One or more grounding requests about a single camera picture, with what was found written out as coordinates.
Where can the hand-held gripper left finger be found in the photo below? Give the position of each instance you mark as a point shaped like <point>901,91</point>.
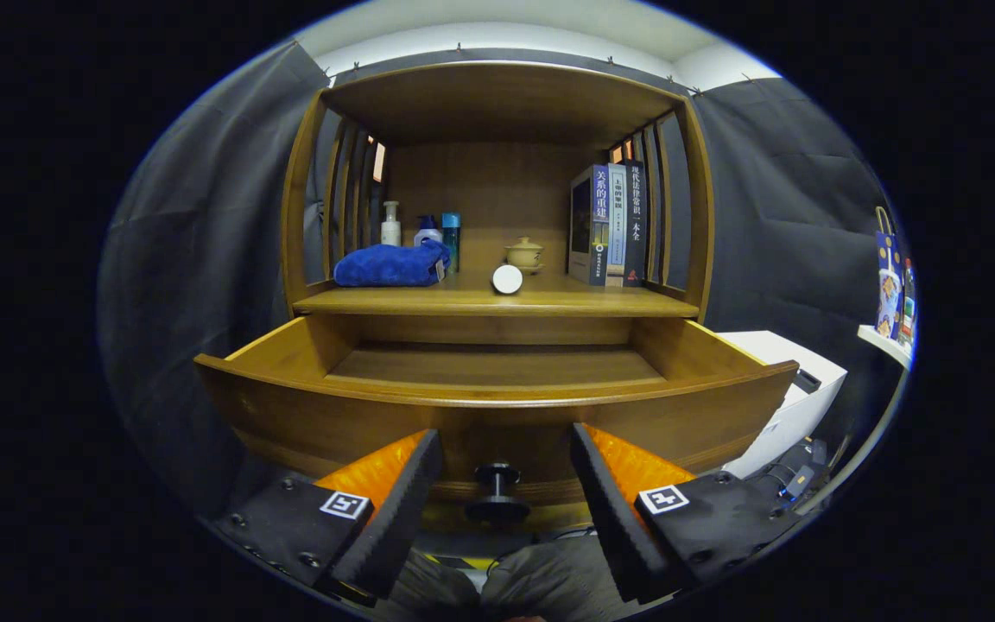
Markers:
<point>398,518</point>

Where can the wooden cabinet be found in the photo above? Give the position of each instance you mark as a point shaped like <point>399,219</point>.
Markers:
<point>497,104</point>

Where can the blue spine book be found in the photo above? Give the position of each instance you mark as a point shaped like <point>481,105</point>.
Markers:
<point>599,225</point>

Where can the white pump bottle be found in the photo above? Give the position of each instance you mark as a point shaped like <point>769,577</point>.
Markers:
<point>390,231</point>

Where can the black backdrop cloth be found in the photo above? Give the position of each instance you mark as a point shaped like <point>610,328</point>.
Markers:
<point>195,259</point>

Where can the person's grey trousers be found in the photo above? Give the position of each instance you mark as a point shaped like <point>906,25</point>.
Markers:
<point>549,579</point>

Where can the beige lidded teacup with saucer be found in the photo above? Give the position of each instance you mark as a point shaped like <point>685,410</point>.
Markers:
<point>524,254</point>

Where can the blue dotted paper bag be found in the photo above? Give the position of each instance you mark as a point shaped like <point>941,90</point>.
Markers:
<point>886,246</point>

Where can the blue towel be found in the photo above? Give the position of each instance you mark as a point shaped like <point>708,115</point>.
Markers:
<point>385,266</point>

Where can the teal bottle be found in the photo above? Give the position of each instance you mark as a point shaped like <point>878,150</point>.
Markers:
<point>452,229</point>

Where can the wooden drawer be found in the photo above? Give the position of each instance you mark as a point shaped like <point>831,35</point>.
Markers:
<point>497,428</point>

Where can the black spine book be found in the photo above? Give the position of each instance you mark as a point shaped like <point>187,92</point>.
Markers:
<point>636,225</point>

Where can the pale spine book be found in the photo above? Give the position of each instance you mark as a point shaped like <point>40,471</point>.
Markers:
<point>617,225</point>

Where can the white shelf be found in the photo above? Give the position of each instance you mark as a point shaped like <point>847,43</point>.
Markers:
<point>886,344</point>

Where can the clear bottle with red label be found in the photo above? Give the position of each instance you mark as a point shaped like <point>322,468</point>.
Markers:
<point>907,302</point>

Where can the white box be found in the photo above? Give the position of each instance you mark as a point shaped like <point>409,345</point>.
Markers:
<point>791,406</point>

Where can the wooden countertop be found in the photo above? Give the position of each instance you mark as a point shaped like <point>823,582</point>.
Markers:
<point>567,299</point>

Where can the white face wash tube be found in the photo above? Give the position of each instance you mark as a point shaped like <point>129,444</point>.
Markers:
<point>507,279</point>

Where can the white bottle with blue cap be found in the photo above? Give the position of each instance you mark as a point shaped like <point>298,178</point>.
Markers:
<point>427,233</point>

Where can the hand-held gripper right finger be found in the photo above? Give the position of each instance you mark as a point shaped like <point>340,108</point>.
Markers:
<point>618,518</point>

